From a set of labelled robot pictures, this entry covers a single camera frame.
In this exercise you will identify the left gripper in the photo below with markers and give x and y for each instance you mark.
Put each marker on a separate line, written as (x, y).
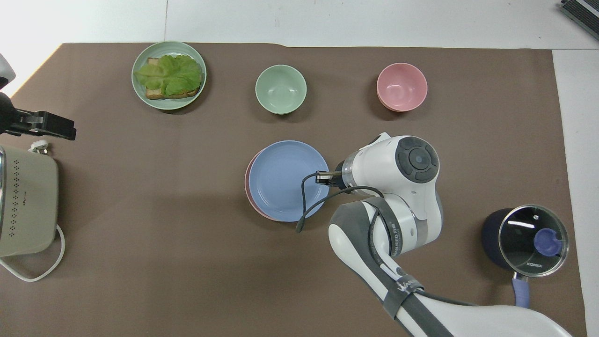
(8, 114)

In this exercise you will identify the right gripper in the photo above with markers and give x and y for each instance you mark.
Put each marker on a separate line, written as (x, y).
(340, 175)

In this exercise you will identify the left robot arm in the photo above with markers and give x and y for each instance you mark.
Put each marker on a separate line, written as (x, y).
(3, 70)

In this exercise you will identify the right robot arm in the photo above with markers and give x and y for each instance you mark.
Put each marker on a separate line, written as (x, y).
(388, 187)

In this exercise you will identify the white plug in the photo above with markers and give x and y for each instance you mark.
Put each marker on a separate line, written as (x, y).
(39, 146)

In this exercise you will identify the blue plate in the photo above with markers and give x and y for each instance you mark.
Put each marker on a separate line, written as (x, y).
(281, 180)

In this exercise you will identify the beige toaster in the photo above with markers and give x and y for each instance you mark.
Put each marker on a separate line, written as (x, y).
(28, 201)

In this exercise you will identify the pink plate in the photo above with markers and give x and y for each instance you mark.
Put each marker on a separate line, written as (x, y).
(246, 185)

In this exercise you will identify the green bowl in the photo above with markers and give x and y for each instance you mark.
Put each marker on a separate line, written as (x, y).
(281, 90)

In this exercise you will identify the pink bowl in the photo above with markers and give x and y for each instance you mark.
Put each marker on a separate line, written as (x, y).
(401, 87)

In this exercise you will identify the green plate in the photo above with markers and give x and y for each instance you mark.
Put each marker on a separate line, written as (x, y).
(142, 96)

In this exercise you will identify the toasted bread slice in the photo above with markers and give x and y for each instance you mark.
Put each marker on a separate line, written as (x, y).
(157, 92)

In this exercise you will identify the dark blue pot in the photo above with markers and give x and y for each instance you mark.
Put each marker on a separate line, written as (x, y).
(490, 234)

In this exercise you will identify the green lettuce leaf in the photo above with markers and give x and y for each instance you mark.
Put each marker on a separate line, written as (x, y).
(171, 72)

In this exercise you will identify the glass pot lid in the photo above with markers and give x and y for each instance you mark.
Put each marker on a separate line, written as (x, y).
(531, 241)

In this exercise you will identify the black stand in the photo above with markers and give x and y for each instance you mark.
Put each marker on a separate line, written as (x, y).
(582, 11)

